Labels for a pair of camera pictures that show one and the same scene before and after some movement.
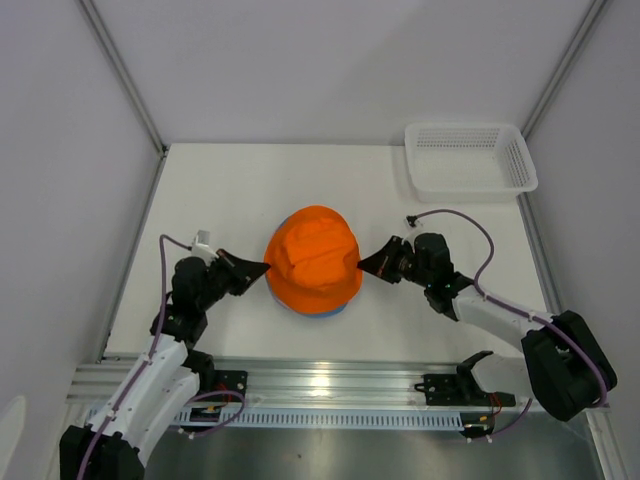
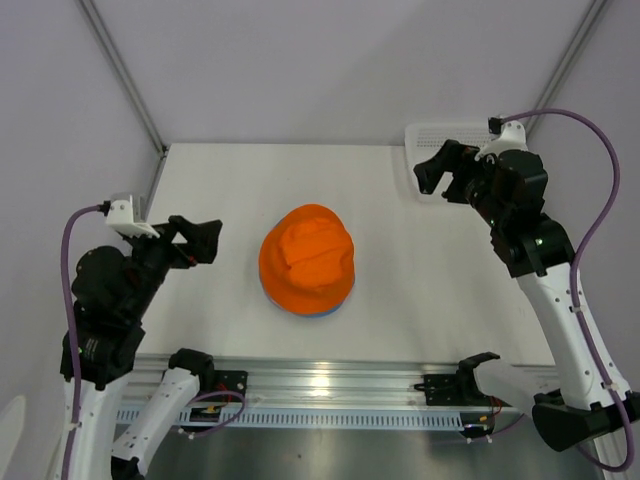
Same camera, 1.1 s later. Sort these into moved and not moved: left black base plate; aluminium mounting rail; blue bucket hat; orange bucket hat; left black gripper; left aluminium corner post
Moved: left black gripper; blue bucket hat
Not moved: aluminium mounting rail; orange bucket hat; left aluminium corner post; left black base plate
